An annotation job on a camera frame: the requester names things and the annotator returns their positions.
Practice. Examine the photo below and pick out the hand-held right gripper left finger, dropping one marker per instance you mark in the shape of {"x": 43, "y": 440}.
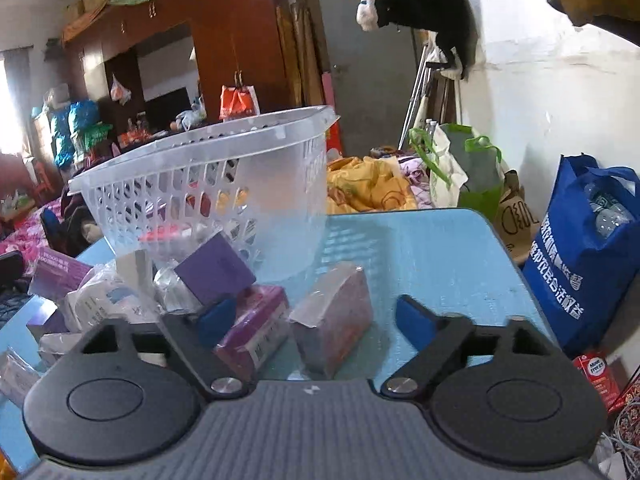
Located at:
{"x": 216, "y": 319}

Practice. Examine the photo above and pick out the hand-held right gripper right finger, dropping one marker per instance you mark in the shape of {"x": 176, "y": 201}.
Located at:
{"x": 414, "y": 319}

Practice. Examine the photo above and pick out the purple and pink box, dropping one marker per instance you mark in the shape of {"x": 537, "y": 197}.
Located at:
{"x": 260, "y": 325}

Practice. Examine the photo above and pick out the clear-wrapped pink box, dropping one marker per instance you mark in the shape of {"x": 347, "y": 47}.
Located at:
{"x": 332, "y": 315}

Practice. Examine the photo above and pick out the white plastic basket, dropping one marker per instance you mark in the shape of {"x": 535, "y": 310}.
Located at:
{"x": 280, "y": 195}

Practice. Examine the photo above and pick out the plain purple box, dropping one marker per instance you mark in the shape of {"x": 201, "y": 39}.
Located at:
{"x": 215, "y": 270}

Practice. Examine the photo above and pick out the clear plastic wrapped item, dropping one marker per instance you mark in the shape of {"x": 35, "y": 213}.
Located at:
{"x": 170, "y": 285}

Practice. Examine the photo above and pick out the red-lidded container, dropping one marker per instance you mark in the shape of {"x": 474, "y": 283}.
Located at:
{"x": 162, "y": 240}

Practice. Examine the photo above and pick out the white soft packet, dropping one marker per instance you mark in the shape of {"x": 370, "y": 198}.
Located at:
{"x": 102, "y": 300}

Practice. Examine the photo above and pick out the brown paper bag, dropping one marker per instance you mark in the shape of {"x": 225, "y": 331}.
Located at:
{"x": 515, "y": 220}

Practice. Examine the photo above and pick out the orange patterned blanket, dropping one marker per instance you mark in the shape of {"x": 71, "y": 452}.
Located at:
{"x": 365, "y": 185}

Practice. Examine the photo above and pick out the green and white tote bag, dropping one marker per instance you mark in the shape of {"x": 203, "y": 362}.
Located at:
{"x": 462, "y": 170}

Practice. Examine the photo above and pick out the purple flat packet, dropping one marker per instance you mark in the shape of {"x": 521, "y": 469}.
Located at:
{"x": 57, "y": 272}

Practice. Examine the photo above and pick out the blue tote bag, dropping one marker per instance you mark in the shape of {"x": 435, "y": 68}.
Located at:
{"x": 575, "y": 270}

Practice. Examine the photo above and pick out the red carton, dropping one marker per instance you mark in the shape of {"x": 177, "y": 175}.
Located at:
{"x": 597, "y": 380}

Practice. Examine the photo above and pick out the water bottles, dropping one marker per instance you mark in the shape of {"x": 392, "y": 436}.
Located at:
{"x": 430, "y": 124}

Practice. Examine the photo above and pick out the red and white hanging bag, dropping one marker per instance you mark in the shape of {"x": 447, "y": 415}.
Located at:
{"x": 239, "y": 100}

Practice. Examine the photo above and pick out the metal crutches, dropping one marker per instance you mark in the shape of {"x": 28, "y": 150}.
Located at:
{"x": 417, "y": 95}

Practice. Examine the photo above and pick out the blue plastic bags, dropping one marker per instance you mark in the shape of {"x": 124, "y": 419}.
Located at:
{"x": 75, "y": 125}

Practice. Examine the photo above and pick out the white plastic hanging bag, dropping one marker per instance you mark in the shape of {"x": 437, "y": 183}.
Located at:
{"x": 120, "y": 91}

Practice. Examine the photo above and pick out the grey door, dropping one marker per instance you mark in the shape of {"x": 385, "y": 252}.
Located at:
{"x": 360, "y": 75}

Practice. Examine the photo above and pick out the brown wooden wardrobe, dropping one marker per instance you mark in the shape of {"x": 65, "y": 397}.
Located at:
{"x": 235, "y": 35}

